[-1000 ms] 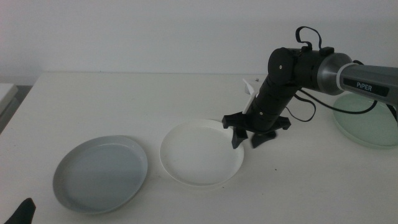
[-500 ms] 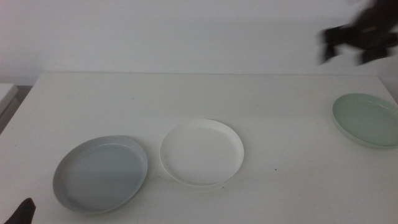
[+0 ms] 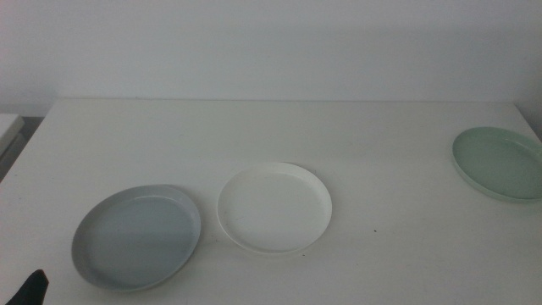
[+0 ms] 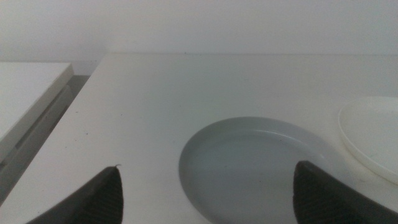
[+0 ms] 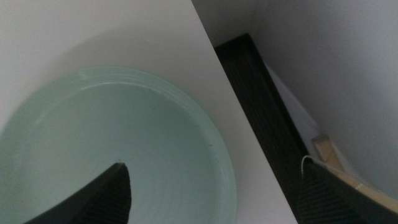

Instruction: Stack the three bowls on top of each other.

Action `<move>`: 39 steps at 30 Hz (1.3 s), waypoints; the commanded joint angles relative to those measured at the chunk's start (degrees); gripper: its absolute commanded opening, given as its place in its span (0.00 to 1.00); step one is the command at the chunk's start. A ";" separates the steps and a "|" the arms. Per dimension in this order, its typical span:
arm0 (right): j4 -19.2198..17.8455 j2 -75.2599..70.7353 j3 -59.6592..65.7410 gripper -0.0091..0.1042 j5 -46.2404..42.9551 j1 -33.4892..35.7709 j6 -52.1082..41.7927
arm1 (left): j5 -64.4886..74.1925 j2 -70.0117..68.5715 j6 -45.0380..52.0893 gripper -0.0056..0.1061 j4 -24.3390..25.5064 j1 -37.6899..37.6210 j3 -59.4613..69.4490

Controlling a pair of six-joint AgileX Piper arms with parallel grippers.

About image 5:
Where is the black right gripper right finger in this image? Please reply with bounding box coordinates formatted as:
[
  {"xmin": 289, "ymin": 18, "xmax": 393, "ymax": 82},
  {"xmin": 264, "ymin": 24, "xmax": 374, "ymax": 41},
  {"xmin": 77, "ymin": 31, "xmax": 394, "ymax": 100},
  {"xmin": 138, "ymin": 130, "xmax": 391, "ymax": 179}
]
[{"xmin": 297, "ymin": 156, "xmax": 398, "ymax": 224}]

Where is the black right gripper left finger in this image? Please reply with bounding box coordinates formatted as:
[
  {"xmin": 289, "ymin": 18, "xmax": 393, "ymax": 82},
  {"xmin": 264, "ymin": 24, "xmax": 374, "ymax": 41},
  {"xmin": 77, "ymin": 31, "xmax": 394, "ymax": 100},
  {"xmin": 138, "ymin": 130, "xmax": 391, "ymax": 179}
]
[{"xmin": 24, "ymin": 162, "xmax": 132, "ymax": 224}]

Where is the pale green shallow bowl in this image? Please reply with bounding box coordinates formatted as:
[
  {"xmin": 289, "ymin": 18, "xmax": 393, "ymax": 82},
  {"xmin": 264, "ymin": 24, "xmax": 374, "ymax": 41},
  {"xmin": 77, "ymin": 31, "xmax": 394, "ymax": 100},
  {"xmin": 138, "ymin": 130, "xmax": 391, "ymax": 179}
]
[{"xmin": 0, "ymin": 65, "xmax": 238, "ymax": 224}]

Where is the beige wooden strip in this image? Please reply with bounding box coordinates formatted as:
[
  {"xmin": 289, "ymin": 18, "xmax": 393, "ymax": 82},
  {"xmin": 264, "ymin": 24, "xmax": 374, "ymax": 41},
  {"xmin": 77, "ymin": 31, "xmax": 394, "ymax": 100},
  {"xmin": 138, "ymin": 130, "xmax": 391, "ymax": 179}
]
[{"xmin": 310, "ymin": 134, "xmax": 398, "ymax": 215}]

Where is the black textured panel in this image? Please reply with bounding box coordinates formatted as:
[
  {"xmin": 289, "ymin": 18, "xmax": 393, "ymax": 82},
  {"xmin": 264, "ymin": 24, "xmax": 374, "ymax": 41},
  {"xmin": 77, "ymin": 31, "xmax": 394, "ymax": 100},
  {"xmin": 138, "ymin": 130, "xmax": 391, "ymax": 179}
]
[{"xmin": 213, "ymin": 32, "xmax": 312, "ymax": 224}]

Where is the thin white cable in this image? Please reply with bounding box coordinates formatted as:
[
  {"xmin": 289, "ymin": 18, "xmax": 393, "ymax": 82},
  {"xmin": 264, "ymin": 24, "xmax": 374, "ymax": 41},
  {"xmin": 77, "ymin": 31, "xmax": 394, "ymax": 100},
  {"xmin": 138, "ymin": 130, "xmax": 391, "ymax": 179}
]
[{"xmin": 299, "ymin": 154, "xmax": 315, "ymax": 179}]

